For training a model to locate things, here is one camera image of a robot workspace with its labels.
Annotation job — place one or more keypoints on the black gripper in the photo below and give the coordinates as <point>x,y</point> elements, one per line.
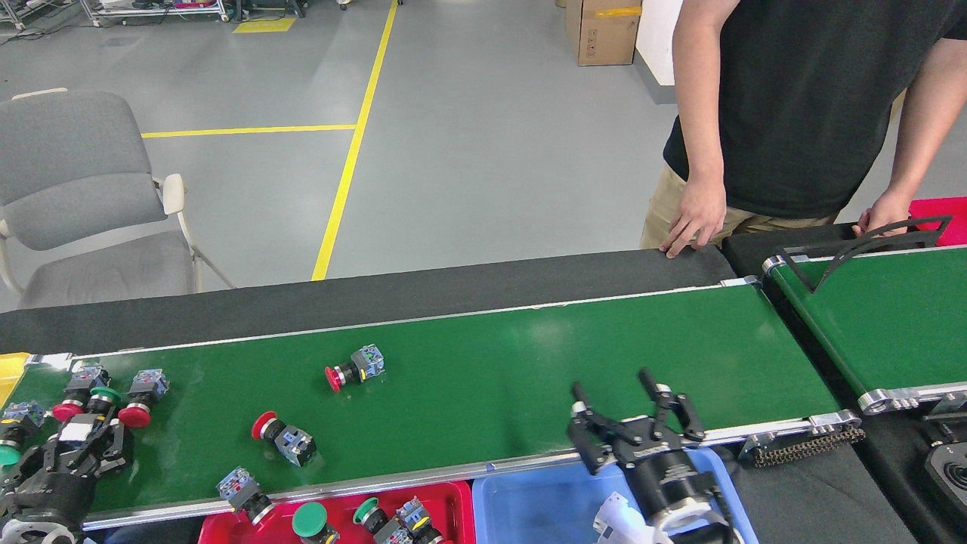
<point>45,499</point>
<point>672,476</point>

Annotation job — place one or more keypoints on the white circuit breaker red lever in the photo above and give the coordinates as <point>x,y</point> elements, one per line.
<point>616,521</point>

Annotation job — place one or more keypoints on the red push button switch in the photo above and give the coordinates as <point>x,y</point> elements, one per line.
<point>89,378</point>
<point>369,361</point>
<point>236,485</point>
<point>149,381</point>
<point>296,446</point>

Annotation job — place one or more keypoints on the person's right forearm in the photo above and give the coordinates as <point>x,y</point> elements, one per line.
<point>699,128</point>

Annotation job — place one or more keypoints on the person's left forearm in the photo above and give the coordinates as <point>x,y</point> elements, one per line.
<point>925,128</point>

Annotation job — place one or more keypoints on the yellow plastic tray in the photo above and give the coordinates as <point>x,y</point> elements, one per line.
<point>9,374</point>

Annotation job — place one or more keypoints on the long green conveyor belt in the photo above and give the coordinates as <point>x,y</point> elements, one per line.
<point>529,363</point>

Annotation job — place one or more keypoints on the blue plastic tray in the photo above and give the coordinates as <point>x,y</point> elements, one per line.
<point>529,514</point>

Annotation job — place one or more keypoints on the red plastic tray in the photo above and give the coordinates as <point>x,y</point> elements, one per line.
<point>457,510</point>

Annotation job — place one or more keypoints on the short green conveyor belt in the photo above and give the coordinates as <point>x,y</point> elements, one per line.
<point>891,325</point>

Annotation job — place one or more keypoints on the person's right hand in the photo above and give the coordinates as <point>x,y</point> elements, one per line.
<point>699,215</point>

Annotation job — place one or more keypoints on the person's left hand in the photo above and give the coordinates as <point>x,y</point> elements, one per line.
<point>891,215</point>

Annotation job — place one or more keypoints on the grey office chair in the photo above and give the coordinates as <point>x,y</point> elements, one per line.
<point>68,166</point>

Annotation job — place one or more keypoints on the black motor housing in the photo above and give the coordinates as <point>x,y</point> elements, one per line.
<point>952,476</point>

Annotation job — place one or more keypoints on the person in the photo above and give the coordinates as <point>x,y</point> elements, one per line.
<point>801,113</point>

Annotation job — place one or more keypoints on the red plastic bin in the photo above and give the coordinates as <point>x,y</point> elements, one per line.
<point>953,236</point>

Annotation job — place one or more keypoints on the brown cardboard box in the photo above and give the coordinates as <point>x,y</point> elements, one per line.
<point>604,38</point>

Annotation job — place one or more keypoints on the metal wheeled cart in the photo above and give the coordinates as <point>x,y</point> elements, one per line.
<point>151,9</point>
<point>30,7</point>

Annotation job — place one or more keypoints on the black guide bracket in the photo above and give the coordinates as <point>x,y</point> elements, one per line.
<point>798,273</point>

